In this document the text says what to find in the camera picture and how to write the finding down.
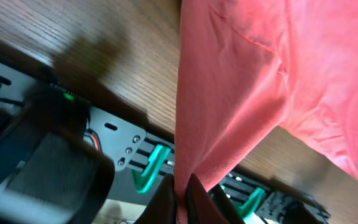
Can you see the red orange t-shirt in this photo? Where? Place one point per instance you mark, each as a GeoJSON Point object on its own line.
{"type": "Point", "coordinates": [247, 67]}

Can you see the green rail clamp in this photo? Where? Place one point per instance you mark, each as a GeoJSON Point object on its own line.
{"type": "Point", "coordinates": [144, 180]}
{"type": "Point", "coordinates": [251, 199]}

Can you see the left green rail clamp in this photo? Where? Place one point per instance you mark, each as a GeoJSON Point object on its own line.
{"type": "Point", "coordinates": [144, 180]}

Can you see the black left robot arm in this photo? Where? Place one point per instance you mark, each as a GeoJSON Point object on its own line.
{"type": "Point", "coordinates": [59, 156]}

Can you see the right green rail clamp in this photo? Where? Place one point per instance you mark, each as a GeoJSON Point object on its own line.
{"type": "Point", "coordinates": [251, 199]}

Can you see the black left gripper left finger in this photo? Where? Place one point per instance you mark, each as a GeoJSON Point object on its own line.
{"type": "Point", "coordinates": [160, 205]}

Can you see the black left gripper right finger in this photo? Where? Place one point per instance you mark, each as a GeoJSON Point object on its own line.
{"type": "Point", "coordinates": [200, 207]}

